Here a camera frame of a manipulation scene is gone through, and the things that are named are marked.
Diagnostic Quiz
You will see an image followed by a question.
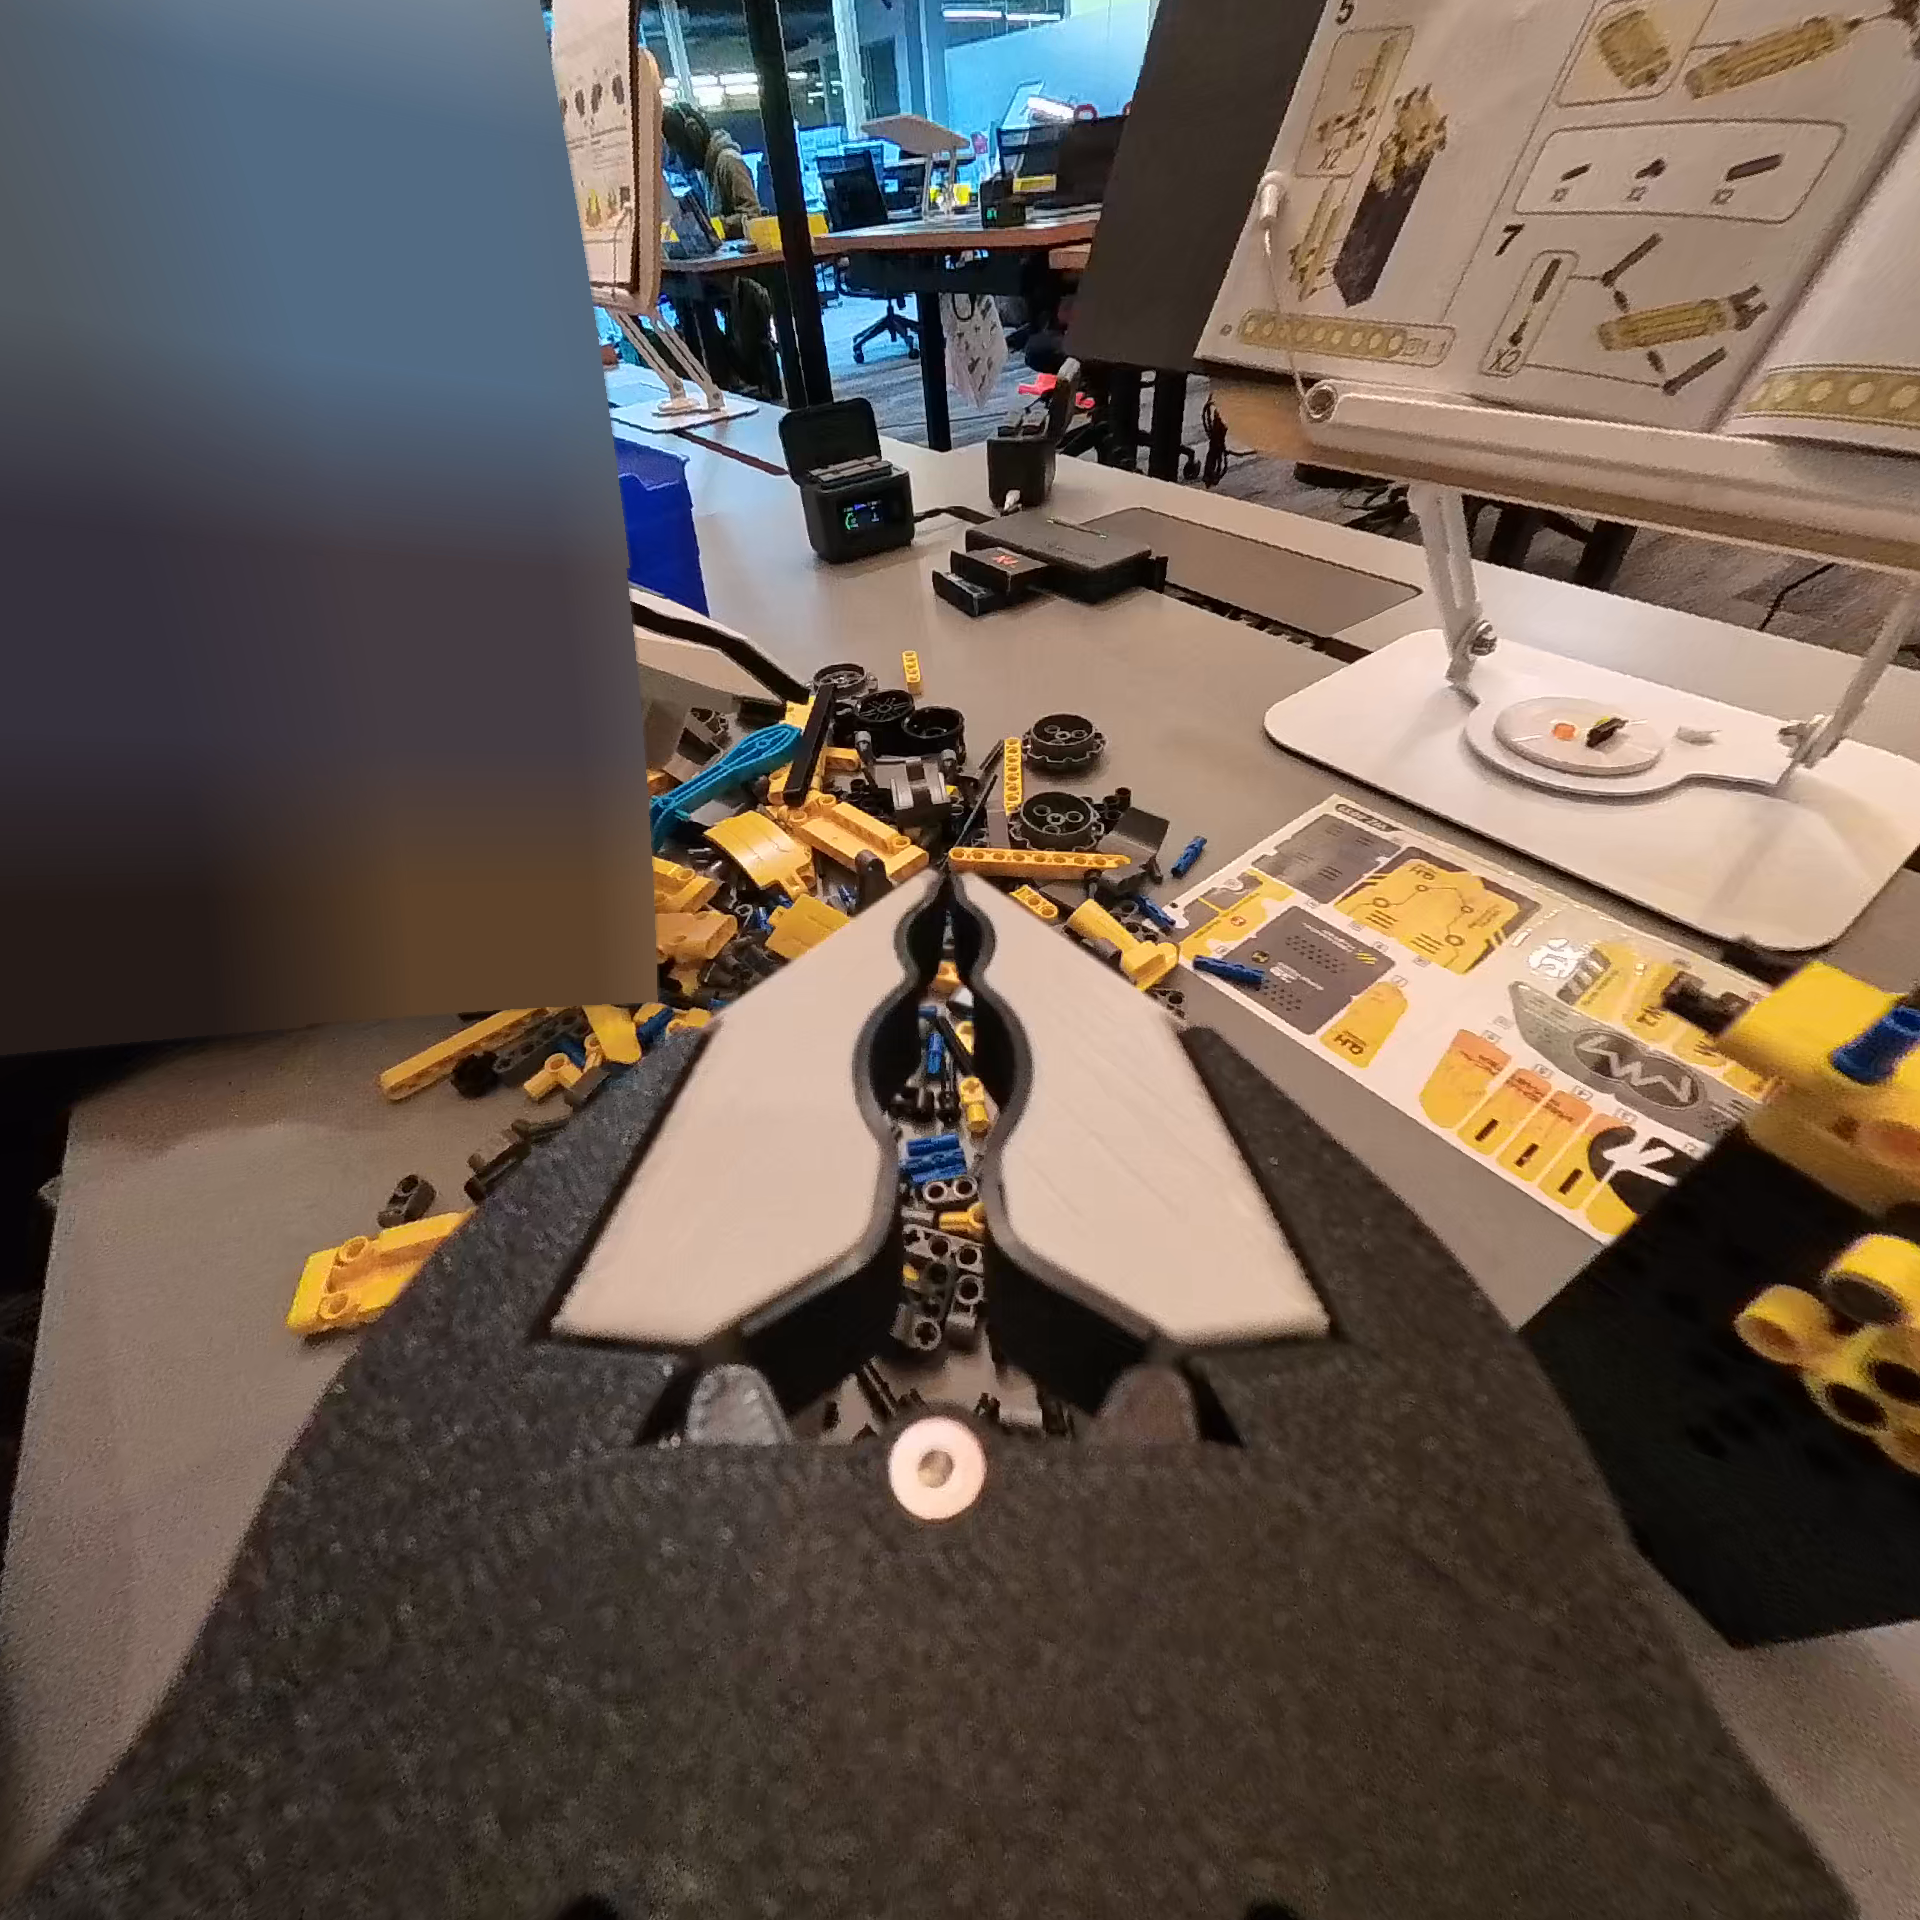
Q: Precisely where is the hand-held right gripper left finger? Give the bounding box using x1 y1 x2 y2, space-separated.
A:
548 869 950 1412

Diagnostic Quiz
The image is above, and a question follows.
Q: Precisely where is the light blue building piece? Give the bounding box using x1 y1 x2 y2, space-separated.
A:
654 725 803 843

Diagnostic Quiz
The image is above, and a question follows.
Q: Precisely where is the small black box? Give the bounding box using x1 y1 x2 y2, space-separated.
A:
933 550 1053 619

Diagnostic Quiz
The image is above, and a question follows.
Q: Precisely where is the white laptop stand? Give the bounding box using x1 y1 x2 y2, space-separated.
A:
861 112 973 218

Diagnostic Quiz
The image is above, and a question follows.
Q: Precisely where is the wooden office desk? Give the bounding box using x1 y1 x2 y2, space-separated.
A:
659 208 1103 451

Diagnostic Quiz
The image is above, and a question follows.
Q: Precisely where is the black charging case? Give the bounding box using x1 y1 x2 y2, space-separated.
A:
781 400 911 565

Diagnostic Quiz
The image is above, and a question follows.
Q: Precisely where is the grey desk cable cover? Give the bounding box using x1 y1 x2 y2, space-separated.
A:
1081 505 1421 651

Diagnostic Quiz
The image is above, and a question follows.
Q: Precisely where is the black yellow assembled model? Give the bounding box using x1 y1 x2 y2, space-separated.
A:
1514 960 1920 1651

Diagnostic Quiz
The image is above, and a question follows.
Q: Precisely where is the open instruction booklet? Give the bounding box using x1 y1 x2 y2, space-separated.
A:
1195 0 1920 459
551 0 666 294

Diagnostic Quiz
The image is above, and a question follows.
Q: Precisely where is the white book stand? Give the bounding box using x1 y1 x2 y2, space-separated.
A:
591 277 763 427
1198 360 1920 955

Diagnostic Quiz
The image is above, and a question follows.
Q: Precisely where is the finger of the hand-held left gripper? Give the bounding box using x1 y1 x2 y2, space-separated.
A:
630 587 814 701
634 636 784 713

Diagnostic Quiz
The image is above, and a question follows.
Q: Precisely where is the pile of yellow grey building pieces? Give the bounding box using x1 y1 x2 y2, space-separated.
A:
287 648 1275 1433

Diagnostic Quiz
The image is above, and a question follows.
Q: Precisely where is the black office chair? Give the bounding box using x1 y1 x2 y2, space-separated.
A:
839 255 924 362

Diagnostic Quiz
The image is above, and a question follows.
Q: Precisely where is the black hub device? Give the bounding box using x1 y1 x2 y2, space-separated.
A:
966 514 1170 604

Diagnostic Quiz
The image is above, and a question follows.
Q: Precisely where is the yellow perforated block piece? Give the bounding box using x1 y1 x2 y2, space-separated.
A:
287 1209 474 1336

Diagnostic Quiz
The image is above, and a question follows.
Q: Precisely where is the black pillar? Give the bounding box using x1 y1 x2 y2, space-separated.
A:
741 0 832 408

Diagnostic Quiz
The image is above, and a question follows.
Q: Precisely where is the blue storage bin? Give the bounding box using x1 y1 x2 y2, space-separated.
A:
611 432 713 617

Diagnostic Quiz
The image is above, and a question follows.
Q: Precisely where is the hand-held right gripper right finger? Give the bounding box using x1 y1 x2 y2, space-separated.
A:
948 869 1337 1412

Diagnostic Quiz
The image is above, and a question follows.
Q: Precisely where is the yellow grey sticker sheet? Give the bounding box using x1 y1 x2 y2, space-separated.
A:
1166 793 1780 1244

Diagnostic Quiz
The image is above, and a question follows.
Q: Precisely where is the white tote bag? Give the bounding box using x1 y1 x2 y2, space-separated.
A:
943 292 1009 408

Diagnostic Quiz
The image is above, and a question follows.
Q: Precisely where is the black dock with red lever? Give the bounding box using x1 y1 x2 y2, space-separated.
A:
987 360 1091 514

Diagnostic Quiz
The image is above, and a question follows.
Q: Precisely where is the black panel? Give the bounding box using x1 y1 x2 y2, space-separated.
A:
1058 0 1337 368

